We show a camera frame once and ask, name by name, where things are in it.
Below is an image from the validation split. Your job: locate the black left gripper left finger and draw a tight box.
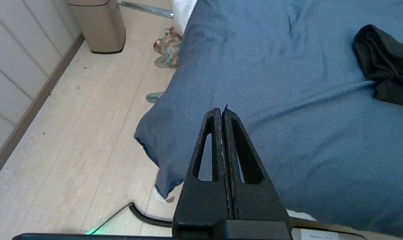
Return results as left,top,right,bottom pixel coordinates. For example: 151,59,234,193
172,107,233,238

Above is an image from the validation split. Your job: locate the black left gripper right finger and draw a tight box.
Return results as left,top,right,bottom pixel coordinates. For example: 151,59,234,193
223,105,292,230

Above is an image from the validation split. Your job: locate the black moon print t-shirt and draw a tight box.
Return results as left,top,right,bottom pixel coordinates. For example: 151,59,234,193
352,24,403,109

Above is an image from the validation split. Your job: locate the blue bed sheet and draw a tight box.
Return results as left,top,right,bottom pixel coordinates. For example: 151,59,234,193
134,0,403,239

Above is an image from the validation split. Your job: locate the patterned green brown slipper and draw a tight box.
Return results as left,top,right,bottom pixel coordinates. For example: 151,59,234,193
146,92,165,103

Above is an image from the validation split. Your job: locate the crumpled patterned cloth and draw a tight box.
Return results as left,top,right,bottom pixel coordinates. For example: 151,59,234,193
153,27,183,69

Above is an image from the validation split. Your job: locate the white garment with grey stripe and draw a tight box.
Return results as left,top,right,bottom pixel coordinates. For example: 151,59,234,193
172,0,198,35

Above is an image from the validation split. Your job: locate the grey metal rod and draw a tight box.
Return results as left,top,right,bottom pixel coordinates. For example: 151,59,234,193
118,0,174,19

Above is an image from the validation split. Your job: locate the brown trash bin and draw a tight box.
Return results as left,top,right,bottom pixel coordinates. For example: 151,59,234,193
67,0,126,54

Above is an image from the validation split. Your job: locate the black coiled cable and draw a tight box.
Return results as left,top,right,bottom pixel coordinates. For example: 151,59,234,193
88,202,174,235

